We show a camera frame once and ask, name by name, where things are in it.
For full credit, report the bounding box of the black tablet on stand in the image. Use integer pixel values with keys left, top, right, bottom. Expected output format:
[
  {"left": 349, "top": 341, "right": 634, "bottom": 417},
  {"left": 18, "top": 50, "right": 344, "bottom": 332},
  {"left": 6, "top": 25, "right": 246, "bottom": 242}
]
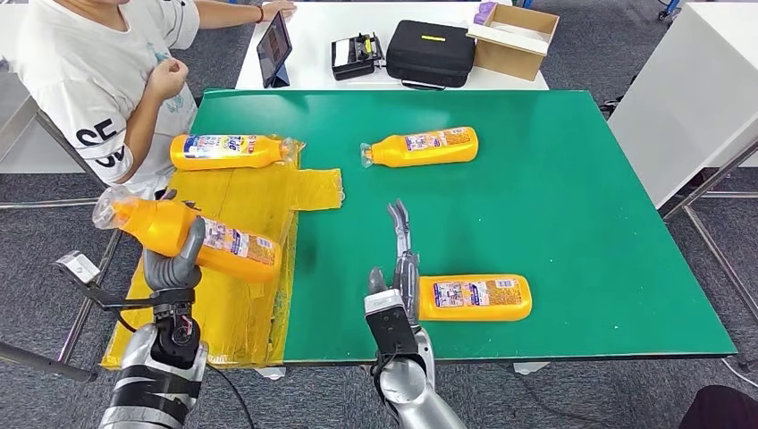
[{"left": 256, "top": 12, "right": 294, "bottom": 88}]

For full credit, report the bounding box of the grey metal tube frame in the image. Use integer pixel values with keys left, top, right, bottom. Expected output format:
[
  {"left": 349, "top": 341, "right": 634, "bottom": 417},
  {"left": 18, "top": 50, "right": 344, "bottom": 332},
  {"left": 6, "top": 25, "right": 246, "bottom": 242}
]
[{"left": 0, "top": 192, "right": 149, "bottom": 383}]

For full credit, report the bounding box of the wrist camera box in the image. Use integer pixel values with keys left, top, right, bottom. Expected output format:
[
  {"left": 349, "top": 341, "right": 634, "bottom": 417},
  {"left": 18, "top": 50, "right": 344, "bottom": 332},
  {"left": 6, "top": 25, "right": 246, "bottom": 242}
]
[
  {"left": 54, "top": 250, "right": 103, "bottom": 287},
  {"left": 363, "top": 289, "right": 423, "bottom": 360}
]

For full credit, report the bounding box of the grey metal table frame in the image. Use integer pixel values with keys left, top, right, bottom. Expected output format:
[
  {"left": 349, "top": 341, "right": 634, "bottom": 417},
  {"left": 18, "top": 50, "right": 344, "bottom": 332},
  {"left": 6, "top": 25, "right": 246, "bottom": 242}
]
[{"left": 660, "top": 140, "right": 758, "bottom": 330}]

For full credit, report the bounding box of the person's right hand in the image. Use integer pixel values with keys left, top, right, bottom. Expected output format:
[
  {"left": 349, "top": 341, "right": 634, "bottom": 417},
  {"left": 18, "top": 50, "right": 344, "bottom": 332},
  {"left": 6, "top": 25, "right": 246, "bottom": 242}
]
[{"left": 145, "top": 57, "right": 190, "bottom": 102}]

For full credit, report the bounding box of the black remote controller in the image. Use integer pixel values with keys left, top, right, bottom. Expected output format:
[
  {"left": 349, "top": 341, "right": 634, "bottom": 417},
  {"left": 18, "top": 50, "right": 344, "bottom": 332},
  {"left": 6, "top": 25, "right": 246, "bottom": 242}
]
[{"left": 330, "top": 32, "right": 386, "bottom": 82}]

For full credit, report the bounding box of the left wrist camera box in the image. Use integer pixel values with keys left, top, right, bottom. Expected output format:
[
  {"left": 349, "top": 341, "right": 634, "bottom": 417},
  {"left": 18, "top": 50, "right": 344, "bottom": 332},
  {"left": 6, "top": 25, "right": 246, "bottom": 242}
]
[{"left": 54, "top": 250, "right": 103, "bottom": 287}]

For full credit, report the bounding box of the person's left hand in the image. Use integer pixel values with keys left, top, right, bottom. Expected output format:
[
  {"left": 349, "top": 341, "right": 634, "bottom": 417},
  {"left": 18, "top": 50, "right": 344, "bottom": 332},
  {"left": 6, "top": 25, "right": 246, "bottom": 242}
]
[{"left": 260, "top": 0, "right": 298, "bottom": 21}]

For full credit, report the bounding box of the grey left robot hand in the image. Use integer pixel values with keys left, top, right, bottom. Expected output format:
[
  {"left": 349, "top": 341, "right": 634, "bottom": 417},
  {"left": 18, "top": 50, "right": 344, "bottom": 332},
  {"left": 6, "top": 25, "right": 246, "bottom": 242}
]
[{"left": 141, "top": 188, "right": 207, "bottom": 292}]

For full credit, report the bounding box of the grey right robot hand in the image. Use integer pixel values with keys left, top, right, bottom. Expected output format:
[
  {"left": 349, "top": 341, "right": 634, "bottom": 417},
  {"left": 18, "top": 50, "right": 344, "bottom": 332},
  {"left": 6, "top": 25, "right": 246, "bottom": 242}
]
[{"left": 366, "top": 199, "right": 422, "bottom": 328}]

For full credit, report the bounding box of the person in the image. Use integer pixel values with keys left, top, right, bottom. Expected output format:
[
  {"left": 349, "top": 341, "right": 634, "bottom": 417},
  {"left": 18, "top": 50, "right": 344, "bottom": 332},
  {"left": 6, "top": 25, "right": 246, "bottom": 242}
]
[{"left": 14, "top": 0, "right": 298, "bottom": 199}]

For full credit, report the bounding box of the black rounded object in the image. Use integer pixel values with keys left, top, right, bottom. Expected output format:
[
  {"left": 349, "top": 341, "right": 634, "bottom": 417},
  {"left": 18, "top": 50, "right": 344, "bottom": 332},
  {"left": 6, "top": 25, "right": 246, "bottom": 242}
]
[{"left": 679, "top": 385, "right": 758, "bottom": 429}]

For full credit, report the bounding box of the black carrying case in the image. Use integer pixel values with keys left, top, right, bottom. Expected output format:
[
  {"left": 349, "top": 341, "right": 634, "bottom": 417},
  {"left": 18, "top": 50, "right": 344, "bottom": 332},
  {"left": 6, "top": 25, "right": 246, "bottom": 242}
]
[{"left": 385, "top": 19, "right": 477, "bottom": 91}]

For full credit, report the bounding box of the yellow taped plastic sheet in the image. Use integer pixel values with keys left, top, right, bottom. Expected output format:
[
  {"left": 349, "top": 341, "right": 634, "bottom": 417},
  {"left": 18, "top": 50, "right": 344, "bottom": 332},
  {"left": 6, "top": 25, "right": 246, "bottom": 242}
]
[{"left": 99, "top": 134, "right": 345, "bottom": 371}]

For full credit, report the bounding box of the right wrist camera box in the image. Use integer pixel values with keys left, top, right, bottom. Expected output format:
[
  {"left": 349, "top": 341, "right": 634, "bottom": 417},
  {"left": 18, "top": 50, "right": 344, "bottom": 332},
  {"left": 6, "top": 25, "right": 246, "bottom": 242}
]
[{"left": 363, "top": 289, "right": 423, "bottom": 360}]

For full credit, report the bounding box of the white cabinet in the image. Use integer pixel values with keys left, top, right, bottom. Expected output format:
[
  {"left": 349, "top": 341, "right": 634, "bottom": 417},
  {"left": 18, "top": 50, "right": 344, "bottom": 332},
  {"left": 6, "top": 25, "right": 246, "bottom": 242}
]
[{"left": 607, "top": 1, "right": 758, "bottom": 209}]

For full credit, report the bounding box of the orange detergent bottle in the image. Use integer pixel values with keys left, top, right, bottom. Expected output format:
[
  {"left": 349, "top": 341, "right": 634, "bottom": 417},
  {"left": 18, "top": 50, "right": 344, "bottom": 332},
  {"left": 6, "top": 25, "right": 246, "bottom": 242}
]
[
  {"left": 359, "top": 126, "right": 480, "bottom": 169},
  {"left": 91, "top": 185, "right": 283, "bottom": 285},
  {"left": 417, "top": 273, "right": 534, "bottom": 324},
  {"left": 169, "top": 133, "right": 304, "bottom": 172}
]

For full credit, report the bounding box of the brown cardboard box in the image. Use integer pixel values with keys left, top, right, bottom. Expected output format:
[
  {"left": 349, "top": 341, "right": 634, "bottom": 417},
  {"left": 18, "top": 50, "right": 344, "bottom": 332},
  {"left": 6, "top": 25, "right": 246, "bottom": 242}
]
[{"left": 466, "top": 3, "right": 560, "bottom": 82}]

